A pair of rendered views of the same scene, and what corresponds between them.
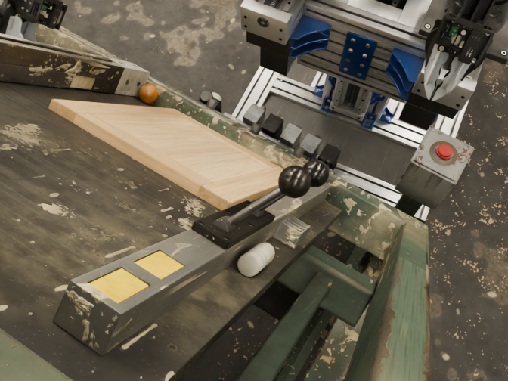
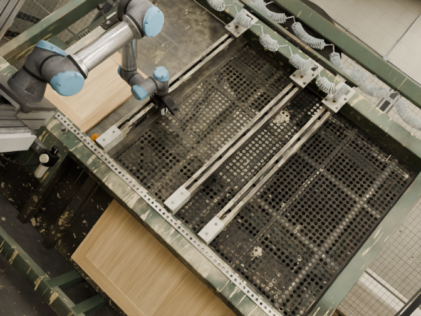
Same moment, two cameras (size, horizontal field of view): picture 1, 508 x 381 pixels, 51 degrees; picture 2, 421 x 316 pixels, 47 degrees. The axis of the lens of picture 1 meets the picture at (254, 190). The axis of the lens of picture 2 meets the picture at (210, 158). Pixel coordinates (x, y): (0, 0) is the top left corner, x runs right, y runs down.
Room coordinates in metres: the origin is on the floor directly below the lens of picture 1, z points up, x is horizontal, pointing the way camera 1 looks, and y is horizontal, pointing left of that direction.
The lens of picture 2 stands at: (3.25, 0.06, 1.69)
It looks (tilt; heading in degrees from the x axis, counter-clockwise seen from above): 11 degrees down; 163
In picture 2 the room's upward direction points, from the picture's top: 38 degrees clockwise
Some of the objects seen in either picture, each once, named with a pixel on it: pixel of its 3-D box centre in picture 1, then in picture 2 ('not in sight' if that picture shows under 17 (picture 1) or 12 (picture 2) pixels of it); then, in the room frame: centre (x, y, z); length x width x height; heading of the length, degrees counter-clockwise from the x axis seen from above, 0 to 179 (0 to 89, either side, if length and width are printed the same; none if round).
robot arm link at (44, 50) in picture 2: not in sight; (47, 59); (1.17, -0.10, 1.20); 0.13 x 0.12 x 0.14; 45
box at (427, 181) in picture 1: (432, 169); not in sight; (0.62, -0.46, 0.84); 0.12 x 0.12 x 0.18; 58
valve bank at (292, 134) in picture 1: (271, 139); (15, 137); (0.79, -0.05, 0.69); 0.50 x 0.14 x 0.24; 58
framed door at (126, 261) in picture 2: not in sight; (156, 276); (1.02, 0.93, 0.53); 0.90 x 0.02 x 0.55; 58
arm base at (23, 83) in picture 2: not in sight; (31, 81); (1.17, -0.11, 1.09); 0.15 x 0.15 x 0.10
